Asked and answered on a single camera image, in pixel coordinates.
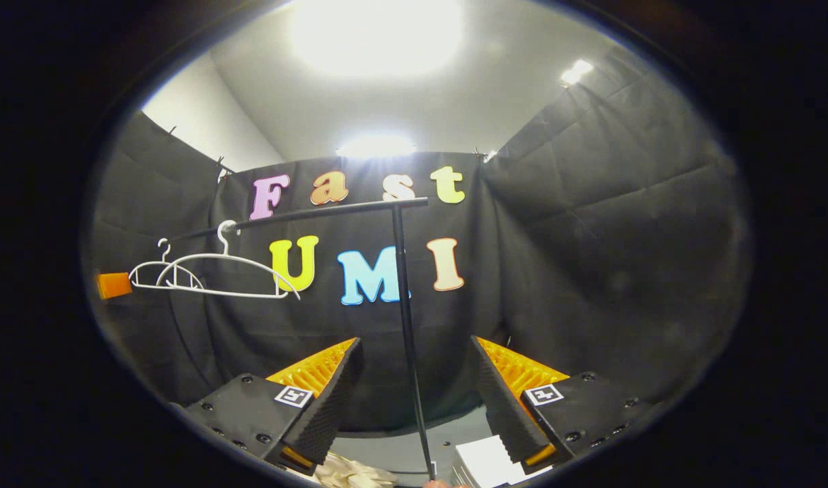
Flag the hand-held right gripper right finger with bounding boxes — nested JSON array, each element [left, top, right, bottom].
[[470, 335, 652, 475]]

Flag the ceiling light panel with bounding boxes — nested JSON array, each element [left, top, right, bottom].
[[289, 0, 463, 77], [561, 60, 594, 85]]

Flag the black clothes rack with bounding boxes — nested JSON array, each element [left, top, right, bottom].
[[167, 197, 436, 483]]

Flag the white paper sheet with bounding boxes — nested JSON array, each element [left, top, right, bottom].
[[451, 435, 554, 488]]

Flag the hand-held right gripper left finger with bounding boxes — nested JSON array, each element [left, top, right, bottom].
[[184, 337, 364, 475]]

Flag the cream shirt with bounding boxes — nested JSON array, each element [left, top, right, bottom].
[[309, 453, 400, 488]]

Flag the black backdrop cloth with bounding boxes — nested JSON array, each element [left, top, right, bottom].
[[85, 47, 750, 431]]

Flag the white plastic hanger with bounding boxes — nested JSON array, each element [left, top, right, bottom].
[[128, 237, 205, 291], [157, 220, 301, 300]]

